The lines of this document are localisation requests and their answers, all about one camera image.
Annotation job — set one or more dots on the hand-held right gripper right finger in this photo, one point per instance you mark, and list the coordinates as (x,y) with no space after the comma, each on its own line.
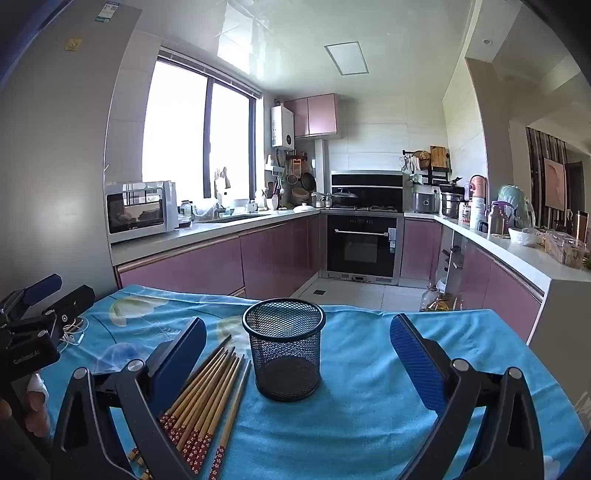
(411,360)

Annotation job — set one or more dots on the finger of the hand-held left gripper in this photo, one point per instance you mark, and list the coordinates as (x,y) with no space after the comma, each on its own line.
(69,302)
(44,286)

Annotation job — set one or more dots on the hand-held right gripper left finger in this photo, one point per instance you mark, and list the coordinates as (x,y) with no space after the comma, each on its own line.
(182,360)

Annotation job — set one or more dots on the bunch of wooden chopsticks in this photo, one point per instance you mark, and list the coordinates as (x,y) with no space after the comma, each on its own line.
(207,387)

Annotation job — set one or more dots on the black mesh holder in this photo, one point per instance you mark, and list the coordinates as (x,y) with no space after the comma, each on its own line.
(284,364)

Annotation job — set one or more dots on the person's left hand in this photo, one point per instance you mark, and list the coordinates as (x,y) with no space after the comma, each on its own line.
(34,408)

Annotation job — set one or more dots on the cooking oil bottle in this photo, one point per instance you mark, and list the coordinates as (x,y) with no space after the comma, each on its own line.
(436,302)

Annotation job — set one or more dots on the long pink base cabinets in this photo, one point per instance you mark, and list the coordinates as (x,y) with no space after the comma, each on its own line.
(184,272)

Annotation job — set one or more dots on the blue floral tablecloth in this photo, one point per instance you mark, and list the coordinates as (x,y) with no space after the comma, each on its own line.
(346,424)

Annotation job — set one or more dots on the white kitchen countertop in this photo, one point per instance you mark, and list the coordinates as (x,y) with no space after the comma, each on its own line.
(152,242)

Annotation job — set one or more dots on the short pink base cabinets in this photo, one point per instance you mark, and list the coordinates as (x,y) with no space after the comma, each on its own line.
(489,281)

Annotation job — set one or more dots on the white microwave oven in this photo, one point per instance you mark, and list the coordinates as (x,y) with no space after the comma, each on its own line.
(138,212)

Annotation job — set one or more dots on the grey refrigerator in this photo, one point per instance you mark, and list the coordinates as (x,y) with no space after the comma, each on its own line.
(55,161)

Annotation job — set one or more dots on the built-in black oven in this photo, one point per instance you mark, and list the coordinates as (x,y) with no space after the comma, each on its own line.
(360,244)

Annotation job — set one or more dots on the silver rice cooker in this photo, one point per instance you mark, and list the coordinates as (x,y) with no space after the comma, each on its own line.
(425,201)

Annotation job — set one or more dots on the steel steamer pot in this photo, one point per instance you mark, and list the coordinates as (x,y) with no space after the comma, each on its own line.
(451,205)

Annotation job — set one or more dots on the steel flask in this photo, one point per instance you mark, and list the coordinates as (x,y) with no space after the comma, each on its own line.
(497,221)

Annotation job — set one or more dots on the white bowl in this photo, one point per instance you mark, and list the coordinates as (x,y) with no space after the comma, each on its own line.
(524,237)

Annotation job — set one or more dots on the black wok with lid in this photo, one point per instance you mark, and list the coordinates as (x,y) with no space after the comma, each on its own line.
(345,198)

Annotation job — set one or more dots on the black range hood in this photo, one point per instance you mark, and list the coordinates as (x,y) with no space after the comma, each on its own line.
(367,182)

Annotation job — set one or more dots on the white pot lid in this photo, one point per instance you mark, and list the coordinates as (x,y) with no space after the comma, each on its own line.
(305,208)

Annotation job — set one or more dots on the pink thermos jug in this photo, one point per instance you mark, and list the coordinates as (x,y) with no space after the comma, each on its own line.
(479,187)

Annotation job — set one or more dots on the clear plastic container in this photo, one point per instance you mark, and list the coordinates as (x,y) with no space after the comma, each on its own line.
(565,251)

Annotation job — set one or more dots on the pale green kitchen appliance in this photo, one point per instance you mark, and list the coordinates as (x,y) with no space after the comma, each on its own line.
(512,198)

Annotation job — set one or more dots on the kitchen window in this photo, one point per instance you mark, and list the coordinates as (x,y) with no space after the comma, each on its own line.
(175,129)

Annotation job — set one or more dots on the wooden cutting board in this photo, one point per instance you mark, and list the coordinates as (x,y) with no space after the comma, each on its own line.
(439,157)

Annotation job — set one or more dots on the hanging black pan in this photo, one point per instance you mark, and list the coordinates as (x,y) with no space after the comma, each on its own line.
(308,181)

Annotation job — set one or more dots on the white water heater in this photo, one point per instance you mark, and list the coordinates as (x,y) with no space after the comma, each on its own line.
(282,127)

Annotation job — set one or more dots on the square ceiling light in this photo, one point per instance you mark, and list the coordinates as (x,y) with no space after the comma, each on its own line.
(346,57)

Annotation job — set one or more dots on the black wall rack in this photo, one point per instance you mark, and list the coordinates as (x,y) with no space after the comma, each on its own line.
(441,173)

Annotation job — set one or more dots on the framed wall picture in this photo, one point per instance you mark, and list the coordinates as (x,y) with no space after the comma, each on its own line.
(554,182)

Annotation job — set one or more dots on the pink wall cabinets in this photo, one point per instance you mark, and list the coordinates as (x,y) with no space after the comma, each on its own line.
(318,115)

